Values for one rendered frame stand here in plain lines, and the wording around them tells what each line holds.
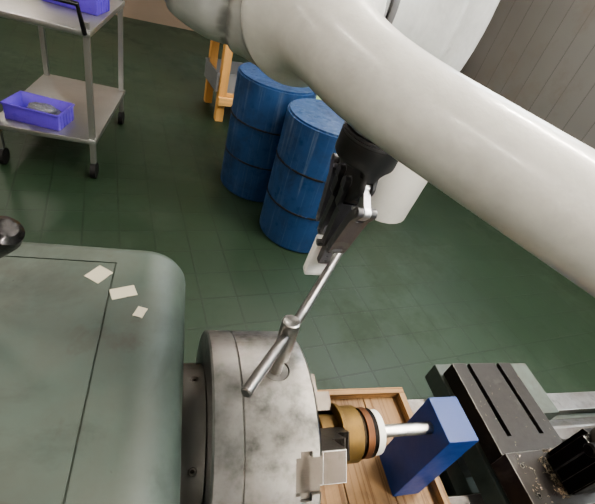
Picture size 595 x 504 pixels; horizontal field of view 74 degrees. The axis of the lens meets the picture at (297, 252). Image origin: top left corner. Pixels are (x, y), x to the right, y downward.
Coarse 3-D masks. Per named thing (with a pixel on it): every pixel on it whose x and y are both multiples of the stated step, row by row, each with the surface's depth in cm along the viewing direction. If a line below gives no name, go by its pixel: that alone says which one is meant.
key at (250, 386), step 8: (336, 256) 57; (328, 264) 56; (336, 264) 57; (328, 272) 55; (320, 280) 54; (312, 288) 53; (320, 288) 53; (312, 296) 52; (304, 304) 51; (312, 304) 51; (304, 312) 50; (280, 336) 45; (280, 344) 44; (272, 352) 43; (280, 352) 44; (264, 360) 42; (272, 360) 42; (256, 368) 41; (264, 368) 41; (256, 376) 40; (264, 376) 41; (248, 384) 39; (256, 384) 39; (248, 392) 38
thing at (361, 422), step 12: (336, 408) 61; (348, 408) 63; (360, 408) 64; (324, 420) 60; (336, 420) 61; (348, 420) 60; (360, 420) 61; (372, 420) 62; (360, 432) 60; (372, 432) 60; (360, 444) 59; (372, 444) 60; (360, 456) 60; (372, 456) 61
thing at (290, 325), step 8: (288, 320) 45; (296, 320) 46; (280, 328) 46; (288, 328) 45; (296, 328) 45; (288, 336) 45; (296, 336) 46; (288, 344) 46; (288, 352) 47; (280, 360) 48; (288, 360) 48; (272, 368) 49; (280, 368) 49
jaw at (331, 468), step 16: (320, 432) 56; (336, 432) 56; (336, 448) 49; (304, 464) 45; (320, 464) 47; (336, 464) 48; (304, 480) 45; (320, 480) 47; (336, 480) 47; (304, 496) 45
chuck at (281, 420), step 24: (240, 336) 55; (264, 336) 57; (240, 360) 50; (264, 384) 48; (288, 384) 49; (312, 384) 50; (264, 408) 46; (288, 408) 47; (312, 408) 48; (264, 432) 44; (288, 432) 45; (312, 432) 46; (264, 456) 44; (288, 456) 44; (312, 456) 45; (264, 480) 43; (288, 480) 44
